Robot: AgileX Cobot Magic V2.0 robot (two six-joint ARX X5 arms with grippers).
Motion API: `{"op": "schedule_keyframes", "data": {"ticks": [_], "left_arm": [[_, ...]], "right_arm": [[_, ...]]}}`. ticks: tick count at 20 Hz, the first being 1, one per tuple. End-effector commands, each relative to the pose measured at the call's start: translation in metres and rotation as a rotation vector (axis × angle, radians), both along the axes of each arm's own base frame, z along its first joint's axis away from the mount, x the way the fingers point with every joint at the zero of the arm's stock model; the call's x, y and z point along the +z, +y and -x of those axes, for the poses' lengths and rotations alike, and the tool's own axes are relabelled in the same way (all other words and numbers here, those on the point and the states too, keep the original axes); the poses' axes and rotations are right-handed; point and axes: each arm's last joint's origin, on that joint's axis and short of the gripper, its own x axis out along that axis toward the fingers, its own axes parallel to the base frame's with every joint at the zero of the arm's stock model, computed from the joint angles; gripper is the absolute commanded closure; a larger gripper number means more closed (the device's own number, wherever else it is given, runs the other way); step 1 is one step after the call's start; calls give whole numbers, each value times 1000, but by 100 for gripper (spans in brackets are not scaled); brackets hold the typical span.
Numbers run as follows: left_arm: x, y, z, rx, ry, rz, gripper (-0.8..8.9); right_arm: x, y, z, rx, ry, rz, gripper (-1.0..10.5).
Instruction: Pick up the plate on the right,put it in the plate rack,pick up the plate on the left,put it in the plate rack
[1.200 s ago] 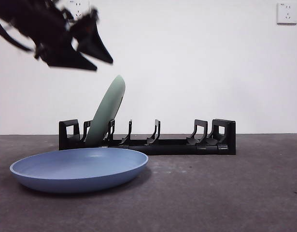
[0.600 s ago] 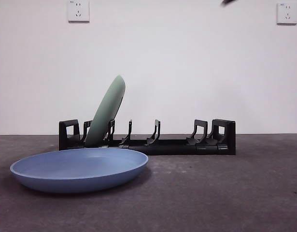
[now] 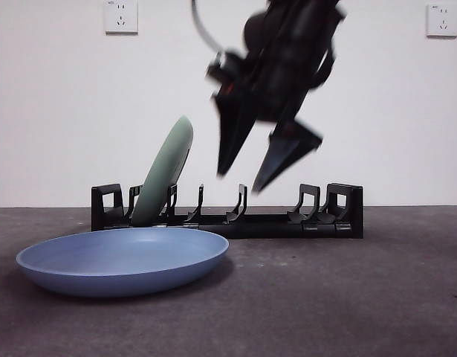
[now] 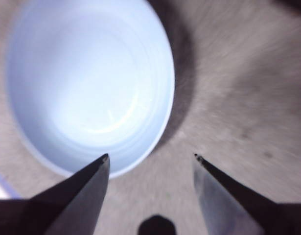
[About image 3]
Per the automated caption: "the green round plate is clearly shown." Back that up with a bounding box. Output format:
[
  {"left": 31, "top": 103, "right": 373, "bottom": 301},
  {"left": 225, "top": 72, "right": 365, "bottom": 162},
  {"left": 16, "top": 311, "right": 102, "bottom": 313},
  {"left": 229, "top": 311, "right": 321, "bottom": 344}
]
[{"left": 131, "top": 115, "right": 195, "bottom": 227}]

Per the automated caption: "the blue round plate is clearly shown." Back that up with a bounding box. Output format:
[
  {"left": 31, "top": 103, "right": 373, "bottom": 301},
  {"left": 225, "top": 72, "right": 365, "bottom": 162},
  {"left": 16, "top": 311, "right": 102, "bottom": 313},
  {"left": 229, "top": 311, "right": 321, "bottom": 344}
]
[{"left": 15, "top": 227, "right": 230, "bottom": 298}]

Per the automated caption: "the black plate rack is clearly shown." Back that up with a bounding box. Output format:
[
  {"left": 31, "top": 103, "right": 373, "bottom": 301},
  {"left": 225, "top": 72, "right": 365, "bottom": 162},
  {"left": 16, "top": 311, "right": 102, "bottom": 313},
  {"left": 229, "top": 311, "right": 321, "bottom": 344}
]
[{"left": 91, "top": 183, "right": 364, "bottom": 239}]

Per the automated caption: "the grey right arm cable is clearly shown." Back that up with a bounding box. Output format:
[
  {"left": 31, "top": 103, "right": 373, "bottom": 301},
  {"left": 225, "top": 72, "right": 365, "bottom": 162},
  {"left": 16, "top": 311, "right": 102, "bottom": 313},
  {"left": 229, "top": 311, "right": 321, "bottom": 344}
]
[{"left": 190, "top": 0, "right": 226, "bottom": 57}]

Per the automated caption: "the white wall socket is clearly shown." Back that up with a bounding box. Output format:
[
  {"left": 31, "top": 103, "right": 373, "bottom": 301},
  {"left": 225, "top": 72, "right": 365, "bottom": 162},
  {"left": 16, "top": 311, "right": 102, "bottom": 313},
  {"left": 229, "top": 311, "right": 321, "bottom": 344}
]
[
  {"left": 104, "top": 0, "right": 139, "bottom": 36},
  {"left": 426, "top": 4, "right": 457, "bottom": 39}
]

